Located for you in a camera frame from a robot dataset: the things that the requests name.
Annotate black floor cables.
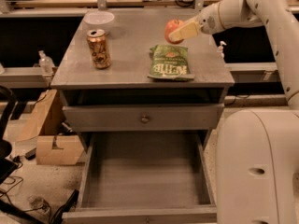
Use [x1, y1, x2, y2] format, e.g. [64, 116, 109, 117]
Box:
[0, 175, 79, 224]

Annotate green chip bag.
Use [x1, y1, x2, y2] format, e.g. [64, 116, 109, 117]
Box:
[148, 45, 195, 81]

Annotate white plastic bowl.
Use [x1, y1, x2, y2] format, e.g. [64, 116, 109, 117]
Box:
[83, 10, 115, 33]

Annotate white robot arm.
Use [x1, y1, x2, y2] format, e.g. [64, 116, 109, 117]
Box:
[165, 0, 299, 224]

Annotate brown cardboard box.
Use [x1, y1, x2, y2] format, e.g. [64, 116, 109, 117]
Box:
[36, 135, 84, 165]

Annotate closed upper drawer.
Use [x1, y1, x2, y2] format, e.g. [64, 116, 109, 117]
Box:
[63, 104, 224, 133]

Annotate crumpled plastic bottle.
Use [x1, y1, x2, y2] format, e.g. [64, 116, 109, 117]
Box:
[28, 196, 50, 215]

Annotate grey drawer cabinet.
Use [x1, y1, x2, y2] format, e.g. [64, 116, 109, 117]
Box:
[51, 8, 234, 146]

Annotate red apple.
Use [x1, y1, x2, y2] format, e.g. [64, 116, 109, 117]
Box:
[164, 19, 184, 45]

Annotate small white pump bottle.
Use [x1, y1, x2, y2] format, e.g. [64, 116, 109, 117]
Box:
[217, 41, 227, 59]

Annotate gold drink can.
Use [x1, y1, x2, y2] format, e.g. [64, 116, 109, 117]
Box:
[87, 29, 111, 69]

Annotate clear plastic bottle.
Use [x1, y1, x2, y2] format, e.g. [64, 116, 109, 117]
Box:
[38, 50, 55, 75]

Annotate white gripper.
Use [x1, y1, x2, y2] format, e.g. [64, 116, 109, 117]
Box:
[168, 3, 222, 43]

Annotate round metal drawer knob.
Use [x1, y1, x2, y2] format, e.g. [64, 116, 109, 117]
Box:
[140, 116, 150, 123]

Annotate black office chair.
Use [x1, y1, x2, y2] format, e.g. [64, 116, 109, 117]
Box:
[0, 85, 21, 185]

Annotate open middle drawer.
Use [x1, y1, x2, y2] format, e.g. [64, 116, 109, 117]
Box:
[63, 131, 217, 224]

